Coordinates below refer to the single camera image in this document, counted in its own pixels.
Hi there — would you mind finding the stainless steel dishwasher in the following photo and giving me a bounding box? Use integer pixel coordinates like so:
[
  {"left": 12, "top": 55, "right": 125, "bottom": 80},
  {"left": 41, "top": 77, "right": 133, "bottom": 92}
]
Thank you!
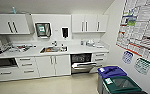
[{"left": 70, "top": 53, "right": 102, "bottom": 75}]

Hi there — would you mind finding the clear dish soap bottle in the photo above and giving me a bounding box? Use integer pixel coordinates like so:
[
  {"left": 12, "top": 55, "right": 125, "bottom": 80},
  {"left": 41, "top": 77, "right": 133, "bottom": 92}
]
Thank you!
[{"left": 79, "top": 39, "right": 85, "bottom": 47}]

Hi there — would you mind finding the chrome faucet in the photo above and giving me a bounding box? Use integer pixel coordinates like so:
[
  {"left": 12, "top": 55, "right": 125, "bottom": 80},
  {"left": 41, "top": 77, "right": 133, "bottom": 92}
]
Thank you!
[{"left": 51, "top": 40, "right": 59, "bottom": 48}]

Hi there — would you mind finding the steel kitchen sink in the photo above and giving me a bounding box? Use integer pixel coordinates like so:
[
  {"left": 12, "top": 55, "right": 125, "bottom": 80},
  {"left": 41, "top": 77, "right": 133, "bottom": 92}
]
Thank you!
[{"left": 39, "top": 45, "right": 69, "bottom": 54}]

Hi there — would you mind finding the white dish cloth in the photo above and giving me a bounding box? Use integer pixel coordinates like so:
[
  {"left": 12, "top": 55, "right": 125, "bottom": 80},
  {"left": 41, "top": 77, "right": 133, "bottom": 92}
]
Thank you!
[{"left": 95, "top": 43, "right": 106, "bottom": 49}]

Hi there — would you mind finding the white two-door base cabinet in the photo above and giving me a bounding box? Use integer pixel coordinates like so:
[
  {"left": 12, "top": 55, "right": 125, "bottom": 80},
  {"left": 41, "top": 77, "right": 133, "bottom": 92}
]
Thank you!
[{"left": 35, "top": 54, "right": 72, "bottom": 78}]

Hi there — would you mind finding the steel paper towel dispenser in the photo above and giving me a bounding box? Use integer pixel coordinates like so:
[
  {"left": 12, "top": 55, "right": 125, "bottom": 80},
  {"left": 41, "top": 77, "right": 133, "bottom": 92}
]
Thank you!
[{"left": 34, "top": 22, "right": 52, "bottom": 40}]

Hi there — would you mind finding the blue recycling bin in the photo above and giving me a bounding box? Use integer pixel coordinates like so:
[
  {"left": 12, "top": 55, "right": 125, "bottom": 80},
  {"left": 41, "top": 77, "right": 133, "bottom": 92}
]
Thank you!
[{"left": 97, "top": 65, "right": 128, "bottom": 94}]

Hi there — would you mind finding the green-lidded waste bin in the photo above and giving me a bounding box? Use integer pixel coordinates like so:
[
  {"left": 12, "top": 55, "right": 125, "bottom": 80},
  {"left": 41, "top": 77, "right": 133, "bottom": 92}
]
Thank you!
[{"left": 102, "top": 75, "right": 143, "bottom": 94}]

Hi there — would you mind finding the small blue bottle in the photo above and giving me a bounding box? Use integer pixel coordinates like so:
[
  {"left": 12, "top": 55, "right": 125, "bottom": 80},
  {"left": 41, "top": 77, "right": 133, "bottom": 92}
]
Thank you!
[{"left": 12, "top": 6, "right": 17, "bottom": 15}]

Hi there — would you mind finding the black built-in microwave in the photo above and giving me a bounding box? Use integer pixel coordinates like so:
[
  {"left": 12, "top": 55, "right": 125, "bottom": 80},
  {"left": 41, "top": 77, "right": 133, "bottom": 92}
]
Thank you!
[{"left": 0, "top": 58, "right": 18, "bottom": 68}]

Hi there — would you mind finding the black wall soap dispenser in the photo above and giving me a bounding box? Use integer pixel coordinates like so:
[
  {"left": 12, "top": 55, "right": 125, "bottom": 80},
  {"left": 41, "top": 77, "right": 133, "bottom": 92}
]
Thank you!
[{"left": 61, "top": 27, "right": 69, "bottom": 39}]

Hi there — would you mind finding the white three-door wall cabinet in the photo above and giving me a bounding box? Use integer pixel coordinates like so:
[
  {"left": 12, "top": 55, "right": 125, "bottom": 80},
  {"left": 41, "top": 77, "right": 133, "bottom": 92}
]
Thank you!
[
  {"left": 0, "top": 12, "right": 35, "bottom": 36},
  {"left": 71, "top": 13, "right": 110, "bottom": 34}
]

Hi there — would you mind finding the wall bulletin board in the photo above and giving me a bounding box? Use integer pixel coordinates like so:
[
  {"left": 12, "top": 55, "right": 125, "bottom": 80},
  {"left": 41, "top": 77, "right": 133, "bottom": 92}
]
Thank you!
[{"left": 115, "top": 0, "right": 150, "bottom": 60}]

